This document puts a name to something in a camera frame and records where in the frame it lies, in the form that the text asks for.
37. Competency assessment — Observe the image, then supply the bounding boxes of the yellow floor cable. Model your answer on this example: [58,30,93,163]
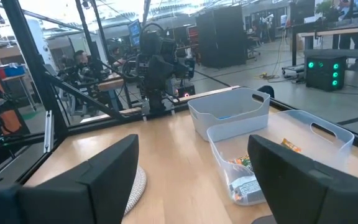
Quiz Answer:
[257,29,287,81]

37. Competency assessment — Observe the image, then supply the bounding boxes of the blue screen monitor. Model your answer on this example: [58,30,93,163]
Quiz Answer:
[127,18,143,47]

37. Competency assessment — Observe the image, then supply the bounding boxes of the potted plant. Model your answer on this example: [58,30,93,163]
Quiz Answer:
[314,0,341,19]

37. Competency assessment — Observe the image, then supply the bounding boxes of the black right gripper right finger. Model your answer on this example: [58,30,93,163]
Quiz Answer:
[247,134,358,224]

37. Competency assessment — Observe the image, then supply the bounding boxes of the woven round mat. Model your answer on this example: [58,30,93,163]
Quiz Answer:
[123,164,148,216]

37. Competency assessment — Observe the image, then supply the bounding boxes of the white plastic bin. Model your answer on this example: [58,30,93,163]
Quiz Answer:
[187,87,271,142]

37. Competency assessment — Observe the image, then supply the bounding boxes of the black computer green lights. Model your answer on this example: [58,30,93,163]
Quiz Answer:
[305,55,347,93]

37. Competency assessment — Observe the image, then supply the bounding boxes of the orange green granola bar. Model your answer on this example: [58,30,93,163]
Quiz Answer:
[227,154,254,171]

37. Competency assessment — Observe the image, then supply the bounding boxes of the silver metal bracket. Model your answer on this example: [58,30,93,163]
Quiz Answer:
[43,110,54,154]

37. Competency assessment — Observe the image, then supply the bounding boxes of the black table frame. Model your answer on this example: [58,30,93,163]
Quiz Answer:
[0,0,242,187]

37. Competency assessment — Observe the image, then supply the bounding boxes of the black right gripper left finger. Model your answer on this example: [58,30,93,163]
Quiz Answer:
[17,134,140,224]

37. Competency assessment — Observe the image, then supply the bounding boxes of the wooden workbench black legs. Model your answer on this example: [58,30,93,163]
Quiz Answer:
[290,24,358,94]

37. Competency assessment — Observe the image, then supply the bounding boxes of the black chair back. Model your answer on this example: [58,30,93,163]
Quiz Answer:
[256,85,275,100]

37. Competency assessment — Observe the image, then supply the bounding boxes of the blue storage bin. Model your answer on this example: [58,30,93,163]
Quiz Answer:
[4,63,27,78]

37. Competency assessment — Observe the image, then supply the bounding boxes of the clear plastic bin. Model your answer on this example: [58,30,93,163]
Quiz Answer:
[206,109,356,207]

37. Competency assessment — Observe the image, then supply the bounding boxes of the black cabinet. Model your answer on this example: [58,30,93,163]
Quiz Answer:
[195,5,249,68]

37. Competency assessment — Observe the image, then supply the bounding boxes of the person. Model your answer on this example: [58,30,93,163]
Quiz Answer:
[337,0,358,71]
[109,45,127,68]
[72,49,105,82]

